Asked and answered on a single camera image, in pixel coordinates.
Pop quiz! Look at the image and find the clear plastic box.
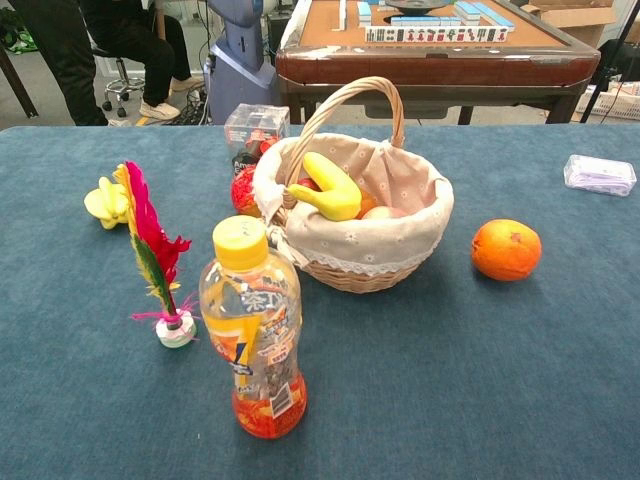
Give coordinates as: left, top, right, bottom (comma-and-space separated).
223, 102, 291, 177

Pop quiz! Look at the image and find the wicker basket with cloth liner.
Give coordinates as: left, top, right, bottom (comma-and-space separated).
252, 76, 455, 295

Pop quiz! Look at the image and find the row of mahjong tiles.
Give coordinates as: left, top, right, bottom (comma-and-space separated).
364, 25, 510, 44

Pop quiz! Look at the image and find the brown mahjong table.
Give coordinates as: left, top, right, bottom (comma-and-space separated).
274, 0, 602, 126

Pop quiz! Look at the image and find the clear packet of tissues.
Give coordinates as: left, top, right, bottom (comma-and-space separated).
563, 153, 638, 198

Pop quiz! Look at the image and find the red mesh-wrapped ball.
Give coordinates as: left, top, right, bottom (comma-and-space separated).
230, 172, 263, 219

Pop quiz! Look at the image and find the cardboard box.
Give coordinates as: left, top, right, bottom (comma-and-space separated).
521, 0, 620, 49

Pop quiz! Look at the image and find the plastic bottle with yellow cap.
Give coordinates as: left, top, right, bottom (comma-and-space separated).
198, 215, 309, 441

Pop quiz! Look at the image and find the rolling stool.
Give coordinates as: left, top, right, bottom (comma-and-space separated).
90, 47, 146, 118

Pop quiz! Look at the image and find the black tripod leg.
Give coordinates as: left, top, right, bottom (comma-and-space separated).
579, 0, 640, 124

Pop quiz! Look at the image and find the small yellow toy banana bunch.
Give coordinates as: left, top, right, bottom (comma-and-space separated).
83, 175, 131, 231

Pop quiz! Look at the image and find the colourful feather shuttlecock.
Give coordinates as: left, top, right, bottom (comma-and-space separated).
112, 160, 200, 349

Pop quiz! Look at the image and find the seated person in black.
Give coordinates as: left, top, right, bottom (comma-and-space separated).
10, 0, 205, 127

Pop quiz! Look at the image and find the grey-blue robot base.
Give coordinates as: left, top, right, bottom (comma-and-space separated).
206, 0, 282, 126

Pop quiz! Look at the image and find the white plastic crate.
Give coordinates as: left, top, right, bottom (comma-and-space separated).
574, 81, 640, 122

